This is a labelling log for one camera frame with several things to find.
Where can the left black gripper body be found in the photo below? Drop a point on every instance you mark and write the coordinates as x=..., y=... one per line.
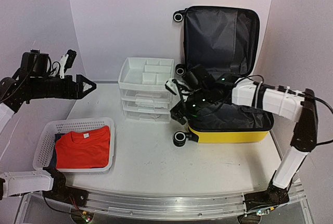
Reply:
x=63, y=92

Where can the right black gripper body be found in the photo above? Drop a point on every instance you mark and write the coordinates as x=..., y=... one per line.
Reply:
x=200, y=100

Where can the white plastic drawer organizer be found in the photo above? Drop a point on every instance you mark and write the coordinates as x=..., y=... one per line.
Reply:
x=142, y=88

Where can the orange garment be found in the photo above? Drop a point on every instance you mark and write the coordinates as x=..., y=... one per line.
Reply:
x=83, y=150

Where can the yellow Pikachu hard-shell suitcase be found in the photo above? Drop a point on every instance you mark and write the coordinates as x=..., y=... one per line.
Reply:
x=222, y=40

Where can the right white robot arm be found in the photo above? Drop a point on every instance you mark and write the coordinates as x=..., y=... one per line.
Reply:
x=199, y=89

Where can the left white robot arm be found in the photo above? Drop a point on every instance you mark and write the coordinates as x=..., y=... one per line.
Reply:
x=27, y=98

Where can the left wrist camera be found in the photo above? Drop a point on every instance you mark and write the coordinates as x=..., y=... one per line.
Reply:
x=66, y=62

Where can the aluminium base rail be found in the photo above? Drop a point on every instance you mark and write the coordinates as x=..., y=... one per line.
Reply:
x=102, y=207

